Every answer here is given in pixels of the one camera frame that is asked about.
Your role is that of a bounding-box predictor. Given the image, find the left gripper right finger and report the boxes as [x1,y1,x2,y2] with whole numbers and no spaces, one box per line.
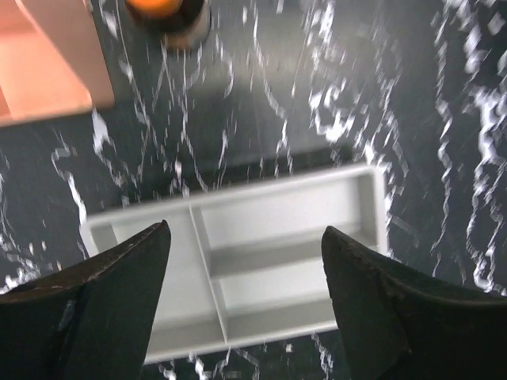
[321,226,506,379]

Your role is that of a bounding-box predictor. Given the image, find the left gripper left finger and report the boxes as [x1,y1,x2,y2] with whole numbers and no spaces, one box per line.
[1,221,171,379]

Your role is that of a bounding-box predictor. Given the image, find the grey plastic divided tray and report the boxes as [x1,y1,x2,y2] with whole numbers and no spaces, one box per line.
[80,163,387,363]

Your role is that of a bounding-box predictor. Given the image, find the brown syrup bottle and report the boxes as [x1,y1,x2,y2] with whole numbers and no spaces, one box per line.
[124,0,212,51]

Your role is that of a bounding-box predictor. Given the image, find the orange plastic file organizer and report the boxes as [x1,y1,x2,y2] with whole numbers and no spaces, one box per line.
[1,1,115,127]

